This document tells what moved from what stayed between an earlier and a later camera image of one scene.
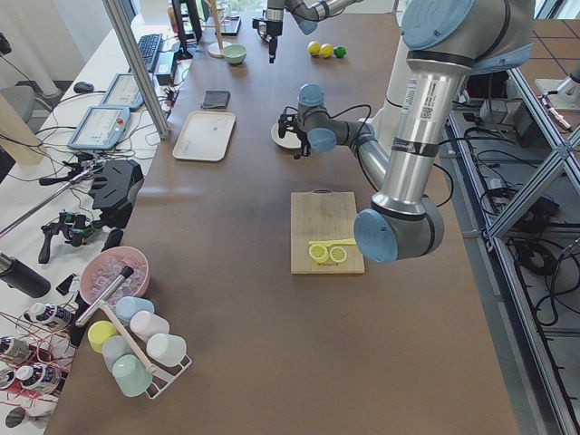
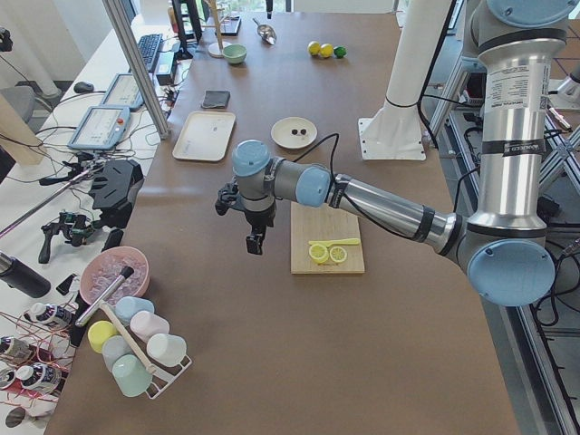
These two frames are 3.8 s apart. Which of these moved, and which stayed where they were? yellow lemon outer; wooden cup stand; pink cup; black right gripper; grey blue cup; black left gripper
Moved: black right gripper; black left gripper
Stayed: pink cup; yellow lemon outer; grey blue cup; wooden cup stand
